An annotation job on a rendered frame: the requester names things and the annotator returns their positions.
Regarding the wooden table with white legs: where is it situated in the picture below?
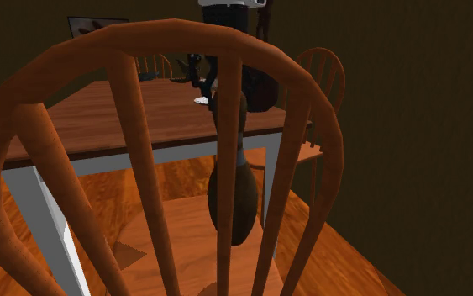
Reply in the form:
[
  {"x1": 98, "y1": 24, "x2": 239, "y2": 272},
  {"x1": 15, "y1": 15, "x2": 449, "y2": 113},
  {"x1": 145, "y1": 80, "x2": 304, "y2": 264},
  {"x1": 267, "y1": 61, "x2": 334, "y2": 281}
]
[{"x1": 0, "y1": 77, "x2": 315, "y2": 296}]

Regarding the wooden spindle-back chair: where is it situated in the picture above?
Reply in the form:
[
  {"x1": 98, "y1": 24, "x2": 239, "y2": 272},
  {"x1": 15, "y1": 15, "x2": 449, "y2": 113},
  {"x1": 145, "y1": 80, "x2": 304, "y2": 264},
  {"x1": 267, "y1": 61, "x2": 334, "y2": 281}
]
[
  {"x1": 244, "y1": 46, "x2": 347, "y2": 210},
  {"x1": 0, "y1": 18, "x2": 345, "y2": 296},
  {"x1": 133, "y1": 53, "x2": 175, "y2": 81}
]

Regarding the black robot stand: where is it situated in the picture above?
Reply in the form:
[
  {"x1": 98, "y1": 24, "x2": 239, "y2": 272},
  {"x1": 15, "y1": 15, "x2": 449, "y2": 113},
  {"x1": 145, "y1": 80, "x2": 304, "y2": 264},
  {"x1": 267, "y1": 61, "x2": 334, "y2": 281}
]
[{"x1": 202, "y1": 3, "x2": 250, "y2": 83}]

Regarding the dark brown pin-shaped bottle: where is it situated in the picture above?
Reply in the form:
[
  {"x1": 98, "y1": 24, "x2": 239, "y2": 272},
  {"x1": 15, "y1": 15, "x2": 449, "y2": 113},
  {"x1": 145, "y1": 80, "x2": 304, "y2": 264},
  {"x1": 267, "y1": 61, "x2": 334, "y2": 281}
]
[{"x1": 207, "y1": 90, "x2": 260, "y2": 247}]

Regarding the dark framed wall picture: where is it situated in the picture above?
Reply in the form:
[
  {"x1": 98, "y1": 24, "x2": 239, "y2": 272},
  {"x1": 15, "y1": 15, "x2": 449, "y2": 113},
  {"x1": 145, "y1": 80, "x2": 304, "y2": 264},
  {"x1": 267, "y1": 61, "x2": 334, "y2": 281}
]
[{"x1": 66, "y1": 16, "x2": 130, "y2": 40}]

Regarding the black figure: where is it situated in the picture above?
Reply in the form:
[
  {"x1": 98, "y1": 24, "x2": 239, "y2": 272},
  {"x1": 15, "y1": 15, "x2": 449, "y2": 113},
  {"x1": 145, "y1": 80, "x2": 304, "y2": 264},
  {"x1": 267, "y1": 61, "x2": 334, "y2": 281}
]
[{"x1": 177, "y1": 53, "x2": 218, "y2": 112}]

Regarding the dark brown round pot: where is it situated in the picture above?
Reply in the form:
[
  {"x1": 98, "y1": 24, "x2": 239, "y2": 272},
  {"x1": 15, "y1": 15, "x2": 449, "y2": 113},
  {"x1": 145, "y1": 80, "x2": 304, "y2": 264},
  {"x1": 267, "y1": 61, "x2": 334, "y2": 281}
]
[{"x1": 242, "y1": 66, "x2": 281, "y2": 114}]

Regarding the dark brown slim figure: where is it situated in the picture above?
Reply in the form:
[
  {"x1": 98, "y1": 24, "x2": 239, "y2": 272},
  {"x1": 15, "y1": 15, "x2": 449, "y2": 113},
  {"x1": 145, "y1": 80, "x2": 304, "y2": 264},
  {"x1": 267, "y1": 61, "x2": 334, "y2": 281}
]
[{"x1": 255, "y1": 0, "x2": 275, "y2": 43}]

